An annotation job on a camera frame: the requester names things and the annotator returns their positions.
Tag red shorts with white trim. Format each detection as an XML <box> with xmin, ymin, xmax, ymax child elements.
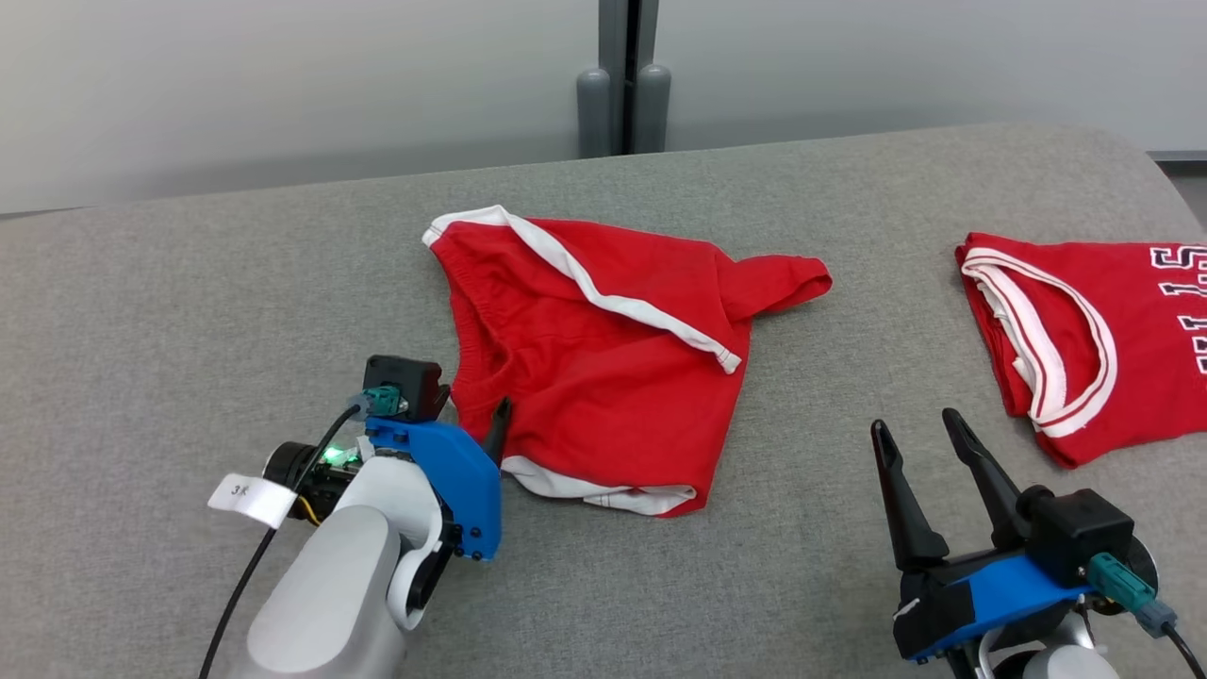
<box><xmin>422</xmin><ymin>205</ymin><xmax>834</xmax><ymax>518</ymax></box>

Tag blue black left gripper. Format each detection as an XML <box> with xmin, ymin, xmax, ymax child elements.
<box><xmin>363</xmin><ymin>382</ymin><xmax>516</xmax><ymax>564</ymax></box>

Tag white cable label tag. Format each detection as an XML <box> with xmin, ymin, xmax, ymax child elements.
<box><xmin>207</xmin><ymin>472</ymin><xmax>299</xmax><ymax>530</ymax></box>

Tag dark grey partition post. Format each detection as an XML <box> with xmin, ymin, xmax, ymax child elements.
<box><xmin>598</xmin><ymin>0</ymin><xmax>659</xmax><ymax>157</ymax></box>

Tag red white-sleeved t-shirt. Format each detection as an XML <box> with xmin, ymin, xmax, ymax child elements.
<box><xmin>954</xmin><ymin>232</ymin><xmax>1207</xmax><ymax>470</ymax></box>

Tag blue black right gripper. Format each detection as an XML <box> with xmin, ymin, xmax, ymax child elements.
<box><xmin>870</xmin><ymin>407</ymin><xmax>1100</xmax><ymax>663</ymax></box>

